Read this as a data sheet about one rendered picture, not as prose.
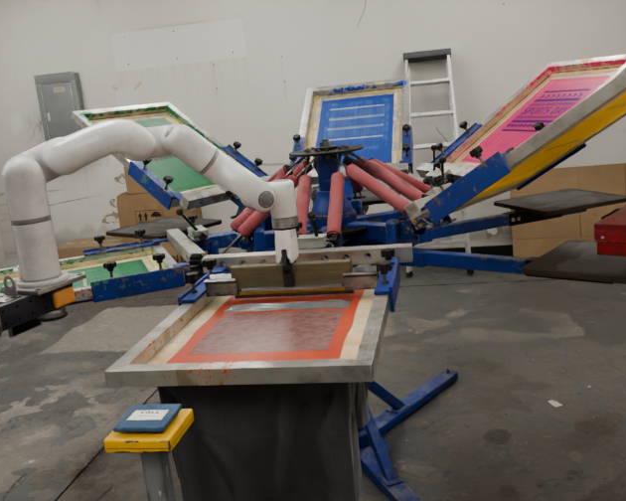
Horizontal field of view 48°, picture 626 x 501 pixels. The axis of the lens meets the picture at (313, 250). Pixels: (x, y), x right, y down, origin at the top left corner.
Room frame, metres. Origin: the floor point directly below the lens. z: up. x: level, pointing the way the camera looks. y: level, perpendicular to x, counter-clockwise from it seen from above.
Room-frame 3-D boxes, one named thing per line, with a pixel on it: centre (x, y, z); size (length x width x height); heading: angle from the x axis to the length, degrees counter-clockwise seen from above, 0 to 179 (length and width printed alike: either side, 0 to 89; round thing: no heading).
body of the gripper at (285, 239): (2.00, 0.07, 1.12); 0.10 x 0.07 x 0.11; 169
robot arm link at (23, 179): (1.76, 0.69, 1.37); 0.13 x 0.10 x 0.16; 22
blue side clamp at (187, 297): (2.07, 0.34, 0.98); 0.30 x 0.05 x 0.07; 169
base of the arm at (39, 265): (1.76, 0.70, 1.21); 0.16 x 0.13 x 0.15; 62
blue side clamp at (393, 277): (1.96, -0.20, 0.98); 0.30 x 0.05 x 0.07; 169
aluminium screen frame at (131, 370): (1.78, 0.11, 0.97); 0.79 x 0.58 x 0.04; 169
